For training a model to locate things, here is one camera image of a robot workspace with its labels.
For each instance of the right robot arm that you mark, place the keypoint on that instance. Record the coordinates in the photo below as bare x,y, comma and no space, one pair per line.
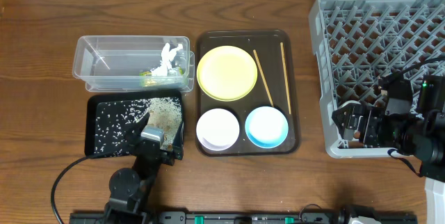
419,134

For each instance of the white bowl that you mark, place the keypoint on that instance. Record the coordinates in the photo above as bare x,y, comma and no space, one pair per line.
217,129

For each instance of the right wooden chopstick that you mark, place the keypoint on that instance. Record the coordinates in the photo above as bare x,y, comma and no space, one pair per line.
286,81

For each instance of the grey dishwasher rack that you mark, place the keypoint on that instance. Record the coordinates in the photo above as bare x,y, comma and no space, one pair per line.
356,42

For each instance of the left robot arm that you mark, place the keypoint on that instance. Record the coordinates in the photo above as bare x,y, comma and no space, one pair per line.
130,187

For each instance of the black waste tray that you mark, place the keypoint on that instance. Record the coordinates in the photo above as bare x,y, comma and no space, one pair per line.
95,100

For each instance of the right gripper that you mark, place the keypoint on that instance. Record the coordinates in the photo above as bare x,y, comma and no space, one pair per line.
360,126

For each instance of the dark brown serving tray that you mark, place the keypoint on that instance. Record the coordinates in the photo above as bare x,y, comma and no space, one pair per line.
267,45

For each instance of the rice and food scraps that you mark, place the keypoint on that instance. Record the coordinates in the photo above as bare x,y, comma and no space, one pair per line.
115,119

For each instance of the blue bowl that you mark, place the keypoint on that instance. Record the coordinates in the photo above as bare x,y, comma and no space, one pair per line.
266,127

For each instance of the white napkin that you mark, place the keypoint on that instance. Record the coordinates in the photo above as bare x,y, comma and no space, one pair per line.
167,57

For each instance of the white cup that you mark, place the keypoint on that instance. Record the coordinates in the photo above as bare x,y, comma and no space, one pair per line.
347,103

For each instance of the clear plastic bin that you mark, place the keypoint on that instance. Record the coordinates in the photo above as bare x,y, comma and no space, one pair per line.
112,63

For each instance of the green snack wrapper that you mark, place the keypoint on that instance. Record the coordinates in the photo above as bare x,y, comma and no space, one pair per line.
149,80

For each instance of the yellow plate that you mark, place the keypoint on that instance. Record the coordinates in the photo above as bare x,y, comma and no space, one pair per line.
227,73

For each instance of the left wooden chopstick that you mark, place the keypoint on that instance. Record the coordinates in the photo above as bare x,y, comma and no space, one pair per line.
263,78

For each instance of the wooden chopstick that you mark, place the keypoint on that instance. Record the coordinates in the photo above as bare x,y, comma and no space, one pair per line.
286,81
263,78

